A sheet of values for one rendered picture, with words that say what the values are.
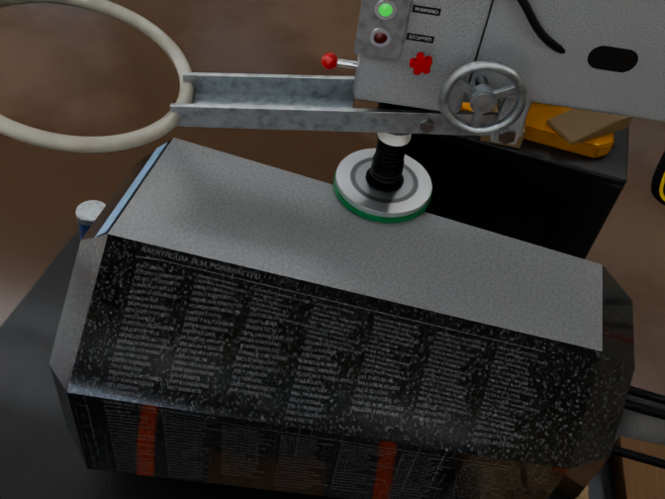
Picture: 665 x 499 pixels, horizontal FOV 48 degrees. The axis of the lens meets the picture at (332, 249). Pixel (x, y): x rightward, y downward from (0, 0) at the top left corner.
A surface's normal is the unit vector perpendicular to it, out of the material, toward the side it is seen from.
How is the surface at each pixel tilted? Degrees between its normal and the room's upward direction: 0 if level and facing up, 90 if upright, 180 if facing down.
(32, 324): 0
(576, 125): 11
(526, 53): 90
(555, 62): 90
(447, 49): 90
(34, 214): 0
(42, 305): 0
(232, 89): 90
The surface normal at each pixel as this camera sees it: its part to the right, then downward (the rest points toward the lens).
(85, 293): -0.72, -0.18
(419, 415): -0.07, 0.01
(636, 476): 0.11, -0.68
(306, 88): -0.09, 0.72
